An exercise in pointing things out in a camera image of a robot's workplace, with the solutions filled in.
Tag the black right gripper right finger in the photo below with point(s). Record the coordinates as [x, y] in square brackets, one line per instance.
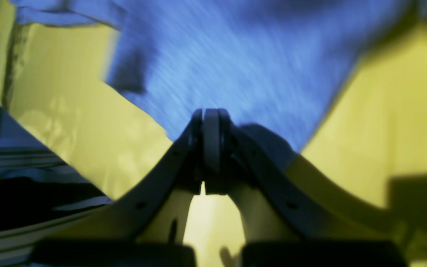
[283, 226]

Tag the striped table frame rail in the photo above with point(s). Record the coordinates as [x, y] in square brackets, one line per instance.
[39, 193]

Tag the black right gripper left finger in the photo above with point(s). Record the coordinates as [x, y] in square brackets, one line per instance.
[145, 227]

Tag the grey t-shirt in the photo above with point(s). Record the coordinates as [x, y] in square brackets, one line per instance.
[275, 63]

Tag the yellow table cloth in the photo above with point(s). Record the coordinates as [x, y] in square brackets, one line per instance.
[373, 144]

